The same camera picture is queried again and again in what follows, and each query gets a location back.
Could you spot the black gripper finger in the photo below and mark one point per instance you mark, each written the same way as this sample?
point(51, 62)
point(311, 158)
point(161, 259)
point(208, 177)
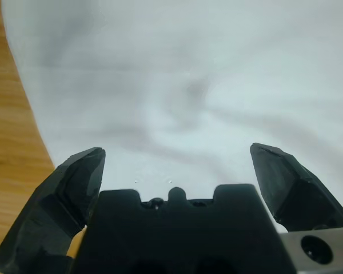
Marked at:
point(291, 194)
point(45, 222)

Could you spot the white T-shirt with small print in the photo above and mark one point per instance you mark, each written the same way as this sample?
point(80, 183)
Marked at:
point(188, 71)

